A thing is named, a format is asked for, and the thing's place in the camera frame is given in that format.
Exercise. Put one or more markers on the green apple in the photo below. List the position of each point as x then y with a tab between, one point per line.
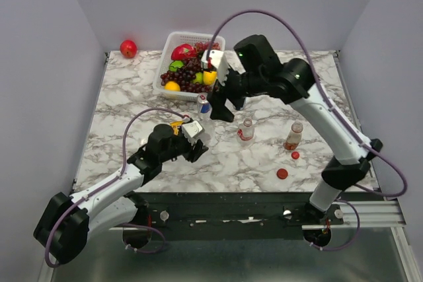
174	66

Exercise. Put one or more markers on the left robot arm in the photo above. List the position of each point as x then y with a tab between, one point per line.
68	221

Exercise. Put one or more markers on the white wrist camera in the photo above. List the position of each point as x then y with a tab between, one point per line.
215	60
192	130

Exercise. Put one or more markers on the dark purple grapes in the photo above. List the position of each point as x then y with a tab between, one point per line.
184	77

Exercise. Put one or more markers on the clear water bottle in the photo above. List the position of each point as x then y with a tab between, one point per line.
209	125

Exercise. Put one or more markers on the orange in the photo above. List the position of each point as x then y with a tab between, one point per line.
172	86

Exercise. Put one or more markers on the red grape bunch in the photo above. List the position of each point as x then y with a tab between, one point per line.
201	47

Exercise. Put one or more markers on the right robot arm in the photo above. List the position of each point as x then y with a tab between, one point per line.
293	83

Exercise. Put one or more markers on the small red bottle cap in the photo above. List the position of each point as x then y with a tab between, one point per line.
295	155

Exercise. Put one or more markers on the red apple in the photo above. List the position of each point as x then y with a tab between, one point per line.
128	49

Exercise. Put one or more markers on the yellow candy packet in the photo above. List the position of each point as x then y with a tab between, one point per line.
176	126

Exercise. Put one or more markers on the black mounting base frame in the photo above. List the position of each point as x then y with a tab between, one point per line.
230	216

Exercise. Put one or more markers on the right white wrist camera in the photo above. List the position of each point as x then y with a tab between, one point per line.
215	60

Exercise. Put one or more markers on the red dragon fruit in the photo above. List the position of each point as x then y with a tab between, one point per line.
183	52

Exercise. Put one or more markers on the large red bottle cap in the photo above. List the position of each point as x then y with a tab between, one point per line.
282	173

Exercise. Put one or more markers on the red bull can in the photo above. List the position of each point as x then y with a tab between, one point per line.
203	106

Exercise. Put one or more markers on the green lime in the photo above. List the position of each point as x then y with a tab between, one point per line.
198	78

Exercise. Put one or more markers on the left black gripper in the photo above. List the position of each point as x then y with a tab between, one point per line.
192	151

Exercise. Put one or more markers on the red label clear bottle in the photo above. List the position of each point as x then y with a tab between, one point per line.
245	132

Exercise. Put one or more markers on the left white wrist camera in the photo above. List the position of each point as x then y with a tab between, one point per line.
192	130

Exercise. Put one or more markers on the brown juice bottle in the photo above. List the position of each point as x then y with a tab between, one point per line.
294	136

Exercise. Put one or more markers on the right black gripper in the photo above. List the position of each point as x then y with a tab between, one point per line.
223	94

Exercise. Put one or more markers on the yellow mango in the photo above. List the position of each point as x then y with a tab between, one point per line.
209	77

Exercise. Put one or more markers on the white plastic fruit basket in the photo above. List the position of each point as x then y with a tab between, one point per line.
175	39

